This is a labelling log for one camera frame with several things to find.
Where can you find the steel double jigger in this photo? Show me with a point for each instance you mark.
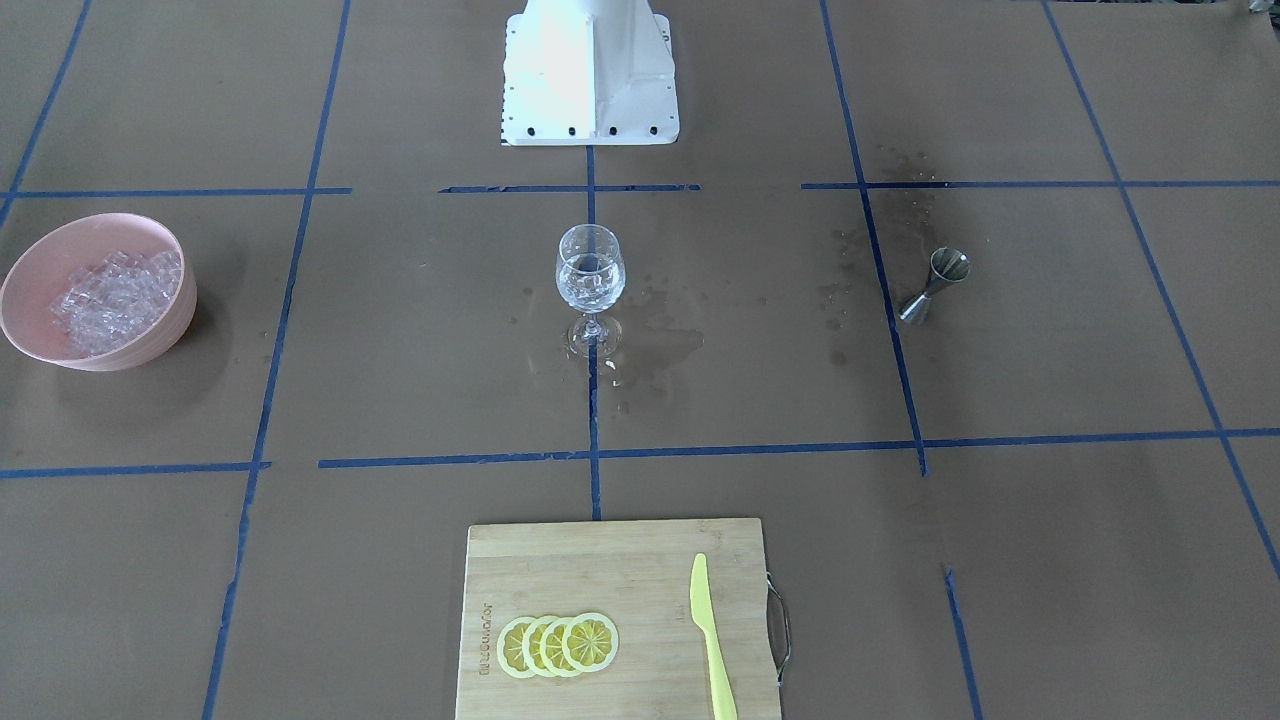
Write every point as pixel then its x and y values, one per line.
pixel 947 267

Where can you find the lemon slice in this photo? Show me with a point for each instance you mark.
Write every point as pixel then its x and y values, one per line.
pixel 511 655
pixel 551 648
pixel 531 645
pixel 590 642

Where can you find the bamboo cutting board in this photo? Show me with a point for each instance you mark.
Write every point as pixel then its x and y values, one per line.
pixel 637 573

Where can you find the clear wine glass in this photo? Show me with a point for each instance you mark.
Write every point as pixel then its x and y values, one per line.
pixel 596 332

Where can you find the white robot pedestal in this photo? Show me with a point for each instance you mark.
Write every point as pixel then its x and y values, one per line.
pixel 589 73

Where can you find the pink bowl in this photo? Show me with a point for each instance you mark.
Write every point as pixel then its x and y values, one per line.
pixel 40 274

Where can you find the pile of ice cubes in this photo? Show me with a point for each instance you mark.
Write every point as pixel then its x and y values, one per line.
pixel 107 305

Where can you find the yellow plastic knife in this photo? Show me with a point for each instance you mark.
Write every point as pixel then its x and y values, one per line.
pixel 722 702

